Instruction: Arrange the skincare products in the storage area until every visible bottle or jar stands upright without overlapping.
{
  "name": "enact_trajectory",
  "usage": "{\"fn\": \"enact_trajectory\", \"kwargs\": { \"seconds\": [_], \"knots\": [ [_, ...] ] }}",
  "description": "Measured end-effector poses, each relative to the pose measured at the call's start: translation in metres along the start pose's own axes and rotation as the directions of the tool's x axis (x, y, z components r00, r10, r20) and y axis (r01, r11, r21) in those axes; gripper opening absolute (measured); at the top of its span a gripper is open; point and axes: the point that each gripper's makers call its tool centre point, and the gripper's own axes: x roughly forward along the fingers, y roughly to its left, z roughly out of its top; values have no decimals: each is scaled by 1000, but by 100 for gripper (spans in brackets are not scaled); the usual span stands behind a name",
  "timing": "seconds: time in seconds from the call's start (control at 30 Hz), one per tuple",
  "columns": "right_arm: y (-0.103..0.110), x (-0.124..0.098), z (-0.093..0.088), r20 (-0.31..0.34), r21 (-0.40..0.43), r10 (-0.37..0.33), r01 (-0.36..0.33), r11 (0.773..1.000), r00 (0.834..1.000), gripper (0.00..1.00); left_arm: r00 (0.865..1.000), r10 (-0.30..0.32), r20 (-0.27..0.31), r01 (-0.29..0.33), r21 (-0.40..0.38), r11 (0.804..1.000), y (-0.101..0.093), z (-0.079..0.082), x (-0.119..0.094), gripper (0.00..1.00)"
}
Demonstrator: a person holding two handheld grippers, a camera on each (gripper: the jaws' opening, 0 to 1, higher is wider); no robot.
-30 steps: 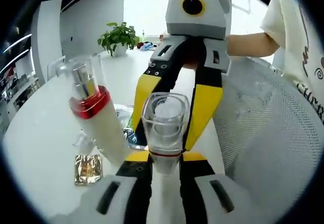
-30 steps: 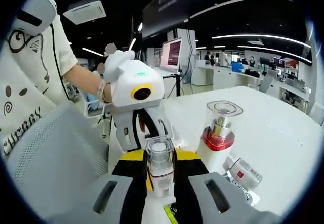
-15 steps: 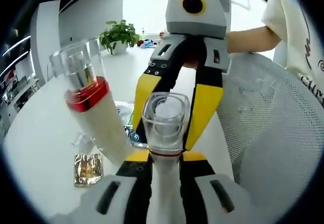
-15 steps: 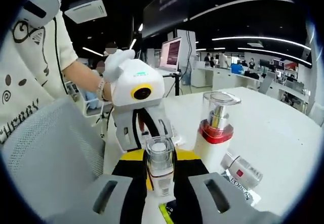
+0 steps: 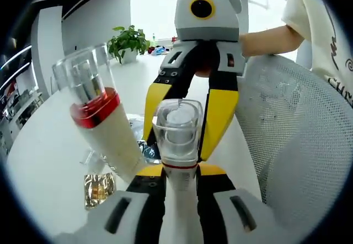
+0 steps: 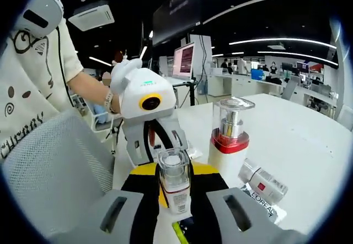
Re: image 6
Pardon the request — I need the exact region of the white skincare bottle clear cap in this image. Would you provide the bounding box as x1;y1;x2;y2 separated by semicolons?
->
156;149;193;215

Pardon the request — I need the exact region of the person's left hand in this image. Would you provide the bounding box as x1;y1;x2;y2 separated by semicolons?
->
109;93;122;115

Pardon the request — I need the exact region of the white laptop pink screen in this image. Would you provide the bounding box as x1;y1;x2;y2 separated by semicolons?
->
172;41;196;80

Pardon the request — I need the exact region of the white skincare bottle red collar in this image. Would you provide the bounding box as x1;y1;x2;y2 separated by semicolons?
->
207;97;256;179

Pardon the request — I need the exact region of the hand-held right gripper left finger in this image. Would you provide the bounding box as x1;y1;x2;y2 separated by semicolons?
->
49;164;161;244

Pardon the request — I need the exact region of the dark green skincare sachet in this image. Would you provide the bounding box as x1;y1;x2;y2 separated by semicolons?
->
171;183;287;244

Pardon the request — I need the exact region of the blue storage bin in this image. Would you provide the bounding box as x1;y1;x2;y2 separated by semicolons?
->
250;68;265;81

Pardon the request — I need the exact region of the ceiling air conditioner unit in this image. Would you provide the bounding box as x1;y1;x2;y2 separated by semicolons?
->
68;4;115;32

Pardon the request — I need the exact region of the dark hanging ceiling screen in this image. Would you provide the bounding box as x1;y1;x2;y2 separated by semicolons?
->
152;0;205;46

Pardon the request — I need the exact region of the white standing desk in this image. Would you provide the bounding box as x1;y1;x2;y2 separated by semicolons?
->
162;75;200;107

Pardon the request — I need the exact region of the white wrist bracelet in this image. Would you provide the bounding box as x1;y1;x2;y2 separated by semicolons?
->
104;91;114;113

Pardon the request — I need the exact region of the black device cable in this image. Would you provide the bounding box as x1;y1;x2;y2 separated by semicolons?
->
56;25;70;94

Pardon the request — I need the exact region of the person in cream shirt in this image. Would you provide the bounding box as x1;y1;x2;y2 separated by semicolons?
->
0;18;85;164

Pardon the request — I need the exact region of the long white office desk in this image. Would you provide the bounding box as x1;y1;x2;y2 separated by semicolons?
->
197;73;285;97

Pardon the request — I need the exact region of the white skincare bottle square label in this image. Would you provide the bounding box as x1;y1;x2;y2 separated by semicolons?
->
238;158;289;204

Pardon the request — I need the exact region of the light grey mesh office chair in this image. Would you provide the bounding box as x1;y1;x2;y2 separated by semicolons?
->
1;109;116;236

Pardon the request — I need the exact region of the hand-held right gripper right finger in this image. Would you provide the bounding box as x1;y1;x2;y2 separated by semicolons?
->
189;163;307;244

